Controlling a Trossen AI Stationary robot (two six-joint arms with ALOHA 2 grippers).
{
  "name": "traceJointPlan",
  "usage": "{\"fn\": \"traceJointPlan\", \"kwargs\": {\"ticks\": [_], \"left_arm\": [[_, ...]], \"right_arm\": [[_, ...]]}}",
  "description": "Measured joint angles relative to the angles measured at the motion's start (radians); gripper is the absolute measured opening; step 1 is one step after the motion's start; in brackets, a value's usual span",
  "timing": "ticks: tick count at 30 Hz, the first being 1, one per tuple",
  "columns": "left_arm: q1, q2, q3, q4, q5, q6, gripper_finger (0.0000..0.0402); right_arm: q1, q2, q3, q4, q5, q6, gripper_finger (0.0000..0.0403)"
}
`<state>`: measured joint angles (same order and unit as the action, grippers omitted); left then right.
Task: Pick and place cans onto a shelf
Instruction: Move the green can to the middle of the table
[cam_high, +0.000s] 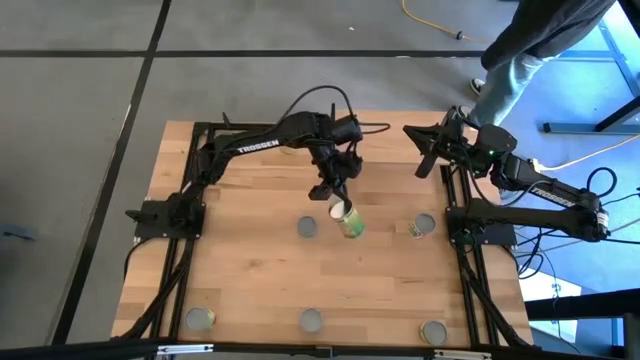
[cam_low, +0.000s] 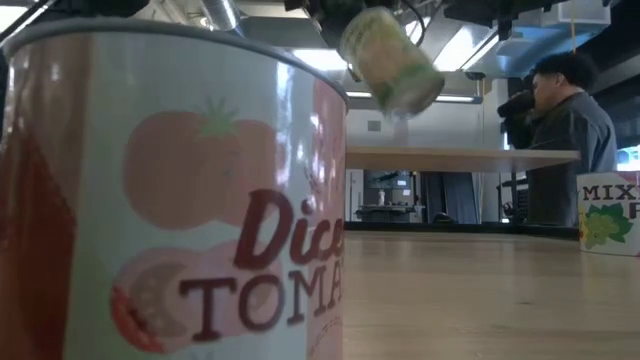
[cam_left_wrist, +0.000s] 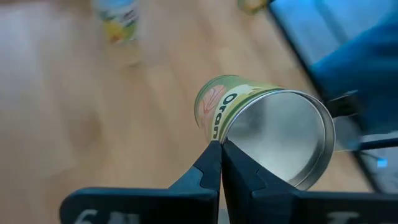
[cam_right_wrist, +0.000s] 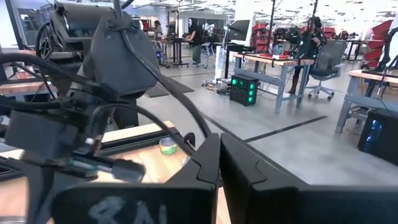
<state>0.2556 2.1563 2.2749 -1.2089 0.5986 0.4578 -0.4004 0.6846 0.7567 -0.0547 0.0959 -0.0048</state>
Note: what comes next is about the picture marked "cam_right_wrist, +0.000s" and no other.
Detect red tray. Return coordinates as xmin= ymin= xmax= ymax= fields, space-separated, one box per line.
xmin=259 ymin=52 xmax=290 ymax=60

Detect black stand pole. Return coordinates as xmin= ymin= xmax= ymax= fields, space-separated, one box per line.
xmin=266 ymin=0 xmax=278 ymax=54

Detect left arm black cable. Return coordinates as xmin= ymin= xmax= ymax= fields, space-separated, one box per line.
xmin=88 ymin=0 xmax=214 ymax=156

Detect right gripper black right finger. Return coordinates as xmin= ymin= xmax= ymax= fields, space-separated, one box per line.
xmin=220 ymin=133 xmax=398 ymax=224

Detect grey office chair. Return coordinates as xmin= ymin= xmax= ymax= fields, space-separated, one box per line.
xmin=306 ymin=39 xmax=348 ymax=101

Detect dark floor mat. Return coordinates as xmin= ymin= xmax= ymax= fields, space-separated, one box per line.
xmin=144 ymin=77 xmax=196 ymax=99

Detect wooden side table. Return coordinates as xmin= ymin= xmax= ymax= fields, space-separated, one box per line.
xmin=0 ymin=70 xmax=59 ymax=98

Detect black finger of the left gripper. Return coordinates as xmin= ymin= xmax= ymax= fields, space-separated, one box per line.
xmin=70 ymin=157 xmax=147 ymax=184
xmin=26 ymin=169 xmax=94 ymax=224

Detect grey leg wooden workbench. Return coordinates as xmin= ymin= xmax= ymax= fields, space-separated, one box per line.
xmin=232 ymin=52 xmax=315 ymax=114
xmin=335 ymin=68 xmax=398 ymax=135

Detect black computer monitor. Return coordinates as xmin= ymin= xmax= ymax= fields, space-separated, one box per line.
xmin=228 ymin=19 xmax=251 ymax=43

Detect white upright panel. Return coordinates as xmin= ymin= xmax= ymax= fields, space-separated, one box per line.
xmin=213 ymin=45 xmax=227 ymax=81

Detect black tripod stand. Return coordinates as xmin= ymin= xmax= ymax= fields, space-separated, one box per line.
xmin=376 ymin=27 xmax=398 ymax=74

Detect person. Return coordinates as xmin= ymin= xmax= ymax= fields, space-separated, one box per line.
xmin=151 ymin=19 xmax=163 ymax=40
xmin=286 ymin=16 xmax=327 ymax=95
xmin=185 ymin=17 xmax=205 ymax=67

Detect black cable hook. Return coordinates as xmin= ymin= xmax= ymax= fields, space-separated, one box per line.
xmin=183 ymin=132 xmax=197 ymax=149

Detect black monitor desk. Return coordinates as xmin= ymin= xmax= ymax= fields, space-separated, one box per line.
xmin=223 ymin=42 xmax=255 ymax=80

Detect black computer green lights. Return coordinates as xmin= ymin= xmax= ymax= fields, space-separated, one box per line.
xmin=229 ymin=73 xmax=259 ymax=107

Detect black standing desk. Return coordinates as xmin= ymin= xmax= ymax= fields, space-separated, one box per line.
xmin=161 ymin=36 xmax=191 ymax=68

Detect black computer blue light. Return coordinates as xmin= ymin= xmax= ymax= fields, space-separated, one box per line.
xmin=357 ymin=108 xmax=398 ymax=167

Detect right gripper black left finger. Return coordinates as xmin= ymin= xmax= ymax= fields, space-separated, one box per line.
xmin=51 ymin=133 xmax=221 ymax=224

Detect red bin rack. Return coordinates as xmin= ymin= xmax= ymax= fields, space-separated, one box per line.
xmin=361 ymin=19 xmax=395 ymax=70
xmin=251 ymin=22 xmax=272 ymax=53

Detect small green label can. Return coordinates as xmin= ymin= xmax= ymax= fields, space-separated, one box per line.
xmin=159 ymin=137 xmax=178 ymax=156

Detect floor cable bundle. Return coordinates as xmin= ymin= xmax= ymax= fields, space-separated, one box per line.
xmin=201 ymin=77 xmax=233 ymax=96

